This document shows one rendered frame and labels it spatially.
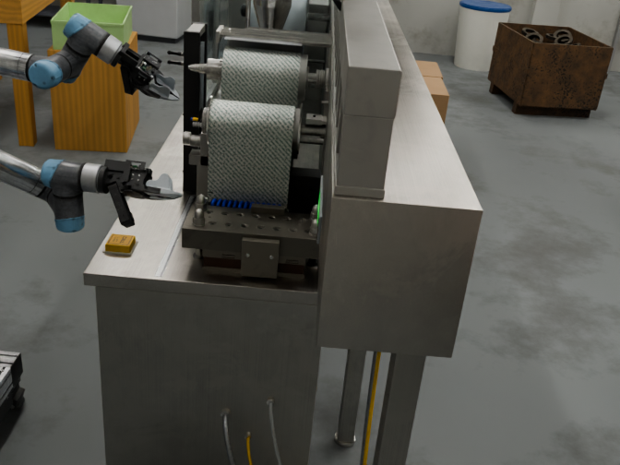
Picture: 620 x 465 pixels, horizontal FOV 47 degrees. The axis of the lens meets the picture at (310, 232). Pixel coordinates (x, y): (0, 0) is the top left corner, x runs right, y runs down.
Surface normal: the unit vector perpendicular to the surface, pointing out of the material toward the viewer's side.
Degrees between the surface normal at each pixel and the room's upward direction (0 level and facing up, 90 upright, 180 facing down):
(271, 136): 90
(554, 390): 0
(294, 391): 90
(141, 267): 0
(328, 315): 90
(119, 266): 0
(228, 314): 90
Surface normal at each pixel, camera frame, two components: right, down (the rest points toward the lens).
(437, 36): -0.05, 0.45
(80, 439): 0.08, -0.89
